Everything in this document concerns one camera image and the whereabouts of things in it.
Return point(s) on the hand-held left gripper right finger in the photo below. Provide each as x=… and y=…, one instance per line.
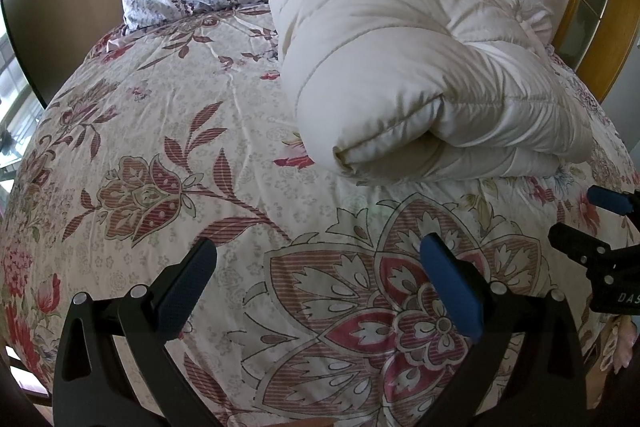
x=450, y=287

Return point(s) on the wooden headboard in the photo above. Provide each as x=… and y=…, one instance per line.
x=590, y=7

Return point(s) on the white quilted duvet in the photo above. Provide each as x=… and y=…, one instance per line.
x=400, y=57

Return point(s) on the window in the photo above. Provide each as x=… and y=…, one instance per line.
x=10, y=107

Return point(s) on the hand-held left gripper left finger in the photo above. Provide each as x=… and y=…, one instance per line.
x=187, y=287

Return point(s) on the floral bed blanket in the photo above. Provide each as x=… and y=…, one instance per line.
x=200, y=157

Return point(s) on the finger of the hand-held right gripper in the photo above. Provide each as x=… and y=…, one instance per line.
x=610, y=200
x=575, y=241

